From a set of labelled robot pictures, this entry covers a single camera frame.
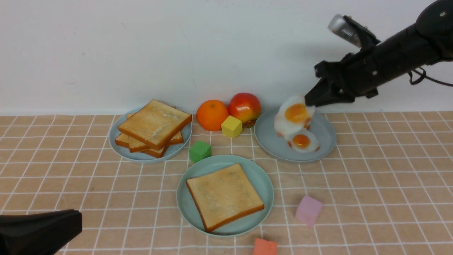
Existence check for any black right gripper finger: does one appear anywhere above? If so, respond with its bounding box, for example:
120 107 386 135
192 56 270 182
304 78 355 107

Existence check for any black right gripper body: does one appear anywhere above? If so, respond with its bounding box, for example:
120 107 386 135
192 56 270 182
314 48 379 99

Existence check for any fried egg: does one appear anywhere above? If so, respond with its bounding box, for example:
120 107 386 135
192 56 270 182
274 94 316 137
284 129 320 153

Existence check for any toast slice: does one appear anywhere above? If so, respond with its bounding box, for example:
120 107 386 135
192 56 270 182
186 163 265 233
115 113 184 153
118 100 192 151
140 146 169 158

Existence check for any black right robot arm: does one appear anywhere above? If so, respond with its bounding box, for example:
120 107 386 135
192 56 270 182
305 0 453 107

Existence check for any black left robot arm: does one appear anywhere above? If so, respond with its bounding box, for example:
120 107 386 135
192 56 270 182
0 209 83 255

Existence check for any grey-blue plate with eggs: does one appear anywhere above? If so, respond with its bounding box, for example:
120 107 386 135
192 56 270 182
254 108 337 164

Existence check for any red yellow apple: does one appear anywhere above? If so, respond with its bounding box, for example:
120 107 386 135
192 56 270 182
228 92 262 128

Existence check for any yellow cube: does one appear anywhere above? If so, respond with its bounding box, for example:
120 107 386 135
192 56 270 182
221 115 243 137

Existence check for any green round plate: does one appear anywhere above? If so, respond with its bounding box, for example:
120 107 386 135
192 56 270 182
176 155 274 237

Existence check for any orange fruit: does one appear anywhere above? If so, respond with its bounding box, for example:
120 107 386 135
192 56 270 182
196 100 229 132

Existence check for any pink cube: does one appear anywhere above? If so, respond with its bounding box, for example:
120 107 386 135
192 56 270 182
296 195 323 227

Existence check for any green cube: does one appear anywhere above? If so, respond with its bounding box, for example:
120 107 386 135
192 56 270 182
189 141 212 163

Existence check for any grey-blue plate with toast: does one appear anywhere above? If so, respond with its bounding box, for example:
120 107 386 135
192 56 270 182
107 114 193 164

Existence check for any orange-red cube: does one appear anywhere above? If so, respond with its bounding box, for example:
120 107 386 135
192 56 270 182
253 238 278 255

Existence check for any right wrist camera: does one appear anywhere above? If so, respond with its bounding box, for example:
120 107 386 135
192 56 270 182
327 14 380 48

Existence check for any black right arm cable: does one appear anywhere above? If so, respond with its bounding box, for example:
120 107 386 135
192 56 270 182
407 67 453 87

